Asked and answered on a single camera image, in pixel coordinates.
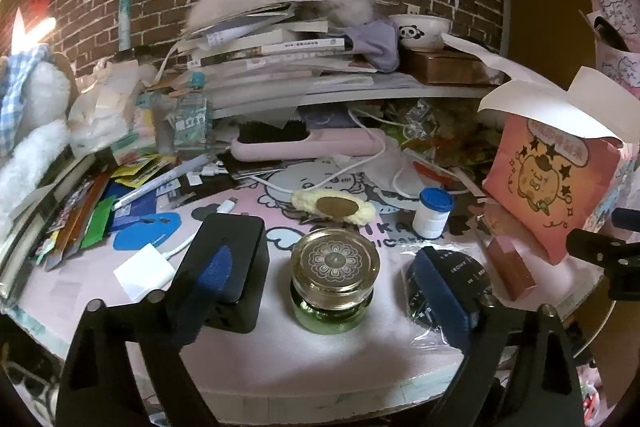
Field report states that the purple cloth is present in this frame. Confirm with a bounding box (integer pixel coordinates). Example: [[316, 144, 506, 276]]
[[345, 18, 403, 74]]

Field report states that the white cable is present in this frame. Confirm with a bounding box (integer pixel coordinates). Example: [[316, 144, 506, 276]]
[[247, 107, 471, 202]]

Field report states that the black box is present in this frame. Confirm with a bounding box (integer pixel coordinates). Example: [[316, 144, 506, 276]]
[[172, 213, 271, 334]]

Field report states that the black disc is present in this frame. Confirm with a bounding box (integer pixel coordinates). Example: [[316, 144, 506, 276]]
[[402, 244, 501, 350]]

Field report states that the crumpled white plastic bag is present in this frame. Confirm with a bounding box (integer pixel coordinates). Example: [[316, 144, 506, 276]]
[[67, 59, 161, 158]]

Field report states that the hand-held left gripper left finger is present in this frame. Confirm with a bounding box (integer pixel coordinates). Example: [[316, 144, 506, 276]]
[[55, 244, 236, 427]]

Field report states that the brown flat box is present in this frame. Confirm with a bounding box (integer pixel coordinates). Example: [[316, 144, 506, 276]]
[[402, 49, 506, 86]]

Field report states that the small brown box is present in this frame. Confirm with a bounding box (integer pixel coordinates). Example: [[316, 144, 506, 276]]
[[486, 234, 536, 300]]

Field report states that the stack of books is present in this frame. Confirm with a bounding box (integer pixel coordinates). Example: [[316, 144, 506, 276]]
[[172, 2, 416, 120]]

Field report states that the glass jar with green base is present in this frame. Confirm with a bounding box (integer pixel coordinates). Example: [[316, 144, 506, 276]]
[[290, 227, 382, 335]]

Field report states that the white pen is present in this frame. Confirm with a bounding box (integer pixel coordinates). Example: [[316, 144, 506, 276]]
[[112, 153, 211, 212]]

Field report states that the white panda bowl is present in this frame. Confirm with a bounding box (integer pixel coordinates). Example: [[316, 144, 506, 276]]
[[387, 13, 452, 52]]

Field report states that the pink cartoon wall organizer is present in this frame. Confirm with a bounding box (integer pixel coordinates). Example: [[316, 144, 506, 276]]
[[570, 0, 640, 98]]

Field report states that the blue paper cutout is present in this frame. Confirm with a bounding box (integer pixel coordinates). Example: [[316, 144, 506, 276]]
[[107, 182, 183, 253]]

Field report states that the white adapter with cable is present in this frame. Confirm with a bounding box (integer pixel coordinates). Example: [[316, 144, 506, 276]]
[[113, 198, 237, 303]]

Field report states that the pile of colourful packets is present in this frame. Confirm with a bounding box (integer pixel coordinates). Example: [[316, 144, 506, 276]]
[[0, 147, 171, 298]]

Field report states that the white plush with plaid cloth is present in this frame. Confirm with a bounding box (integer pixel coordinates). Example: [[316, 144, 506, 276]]
[[0, 44, 76, 228]]

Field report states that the white bottle with blue cap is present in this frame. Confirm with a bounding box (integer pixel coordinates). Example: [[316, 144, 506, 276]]
[[416, 188, 455, 239]]

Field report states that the pink cartoon cardboard box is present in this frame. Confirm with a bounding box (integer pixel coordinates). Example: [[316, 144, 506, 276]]
[[440, 32, 632, 265]]

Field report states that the clear plastic bag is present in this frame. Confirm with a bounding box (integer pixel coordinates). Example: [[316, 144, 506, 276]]
[[370, 157, 426, 200]]

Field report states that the clear bottle with teal label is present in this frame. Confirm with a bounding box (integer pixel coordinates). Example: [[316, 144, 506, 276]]
[[172, 72, 210, 158]]

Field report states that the red snack packet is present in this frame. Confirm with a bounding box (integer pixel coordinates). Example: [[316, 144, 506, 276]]
[[412, 161, 471, 194]]

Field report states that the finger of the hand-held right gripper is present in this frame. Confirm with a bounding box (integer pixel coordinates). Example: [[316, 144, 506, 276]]
[[566, 228, 640, 303], [612, 208, 640, 230]]

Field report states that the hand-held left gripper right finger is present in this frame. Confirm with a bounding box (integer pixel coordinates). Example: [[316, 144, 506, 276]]
[[415, 246, 586, 427]]

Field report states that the pile of clear wrappers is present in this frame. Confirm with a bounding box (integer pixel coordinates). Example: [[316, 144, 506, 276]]
[[380, 99, 501, 188]]

